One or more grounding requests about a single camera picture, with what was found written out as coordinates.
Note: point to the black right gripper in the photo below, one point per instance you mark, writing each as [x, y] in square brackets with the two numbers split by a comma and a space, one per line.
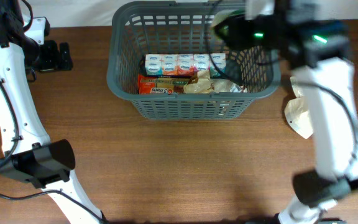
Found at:
[235, 39]

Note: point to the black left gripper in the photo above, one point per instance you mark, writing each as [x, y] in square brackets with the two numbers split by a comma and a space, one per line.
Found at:
[55, 61]

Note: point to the brown white snack bag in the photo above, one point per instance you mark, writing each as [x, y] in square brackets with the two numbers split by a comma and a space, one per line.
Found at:
[202, 83]

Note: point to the orange noodle packet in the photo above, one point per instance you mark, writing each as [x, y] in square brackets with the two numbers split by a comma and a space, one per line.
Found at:
[157, 85]

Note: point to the white tissue pack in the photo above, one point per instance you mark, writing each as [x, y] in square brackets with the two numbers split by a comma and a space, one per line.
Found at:
[184, 65]

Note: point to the green lid seasoning jar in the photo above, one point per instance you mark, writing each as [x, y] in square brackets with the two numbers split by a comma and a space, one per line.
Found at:
[228, 23]

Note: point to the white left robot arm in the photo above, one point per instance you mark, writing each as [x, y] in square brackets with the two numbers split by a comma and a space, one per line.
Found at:
[29, 155]

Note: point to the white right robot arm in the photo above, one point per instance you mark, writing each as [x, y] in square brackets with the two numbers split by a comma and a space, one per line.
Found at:
[319, 56]

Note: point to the grey plastic basket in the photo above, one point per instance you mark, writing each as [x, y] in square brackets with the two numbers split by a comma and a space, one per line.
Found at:
[171, 27]

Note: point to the beige crumpled paper pouch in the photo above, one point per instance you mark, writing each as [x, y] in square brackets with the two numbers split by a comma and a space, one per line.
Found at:
[297, 113]

